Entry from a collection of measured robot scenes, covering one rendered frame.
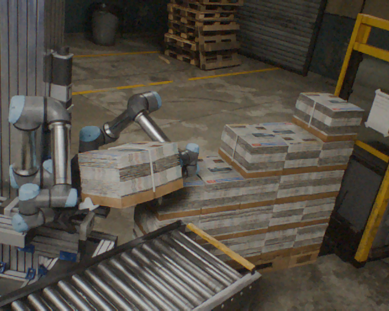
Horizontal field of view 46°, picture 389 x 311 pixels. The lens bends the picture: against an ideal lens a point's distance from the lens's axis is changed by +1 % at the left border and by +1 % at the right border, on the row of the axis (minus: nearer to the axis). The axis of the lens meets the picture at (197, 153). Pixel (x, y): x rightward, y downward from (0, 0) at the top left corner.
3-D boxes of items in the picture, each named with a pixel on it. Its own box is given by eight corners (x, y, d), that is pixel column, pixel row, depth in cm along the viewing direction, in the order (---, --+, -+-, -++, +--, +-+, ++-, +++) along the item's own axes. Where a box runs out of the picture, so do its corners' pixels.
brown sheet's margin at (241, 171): (217, 153, 324) (218, 147, 322) (251, 151, 337) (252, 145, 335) (245, 179, 294) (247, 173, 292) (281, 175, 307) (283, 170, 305)
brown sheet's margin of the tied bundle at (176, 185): (144, 182, 241) (142, 174, 240) (183, 187, 222) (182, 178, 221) (120, 191, 229) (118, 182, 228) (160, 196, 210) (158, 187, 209)
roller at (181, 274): (144, 250, 226) (149, 240, 226) (215, 305, 199) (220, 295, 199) (138, 249, 222) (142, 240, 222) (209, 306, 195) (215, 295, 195)
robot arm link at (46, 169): (68, 192, 230) (70, 168, 224) (39, 193, 225) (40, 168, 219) (66, 181, 240) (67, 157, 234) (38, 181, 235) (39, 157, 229)
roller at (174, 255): (152, 246, 230) (158, 238, 231) (223, 300, 203) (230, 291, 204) (148, 242, 226) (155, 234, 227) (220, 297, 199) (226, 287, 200)
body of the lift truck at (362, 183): (310, 219, 429) (334, 140, 397) (352, 212, 455) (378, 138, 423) (365, 266, 375) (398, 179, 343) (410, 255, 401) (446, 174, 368)
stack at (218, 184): (126, 263, 330) (139, 158, 297) (260, 239, 385) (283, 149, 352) (146, 300, 300) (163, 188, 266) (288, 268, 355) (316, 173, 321)
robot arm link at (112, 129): (86, 132, 284) (140, 89, 251) (104, 128, 296) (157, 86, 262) (96, 150, 283) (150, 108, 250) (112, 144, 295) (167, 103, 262)
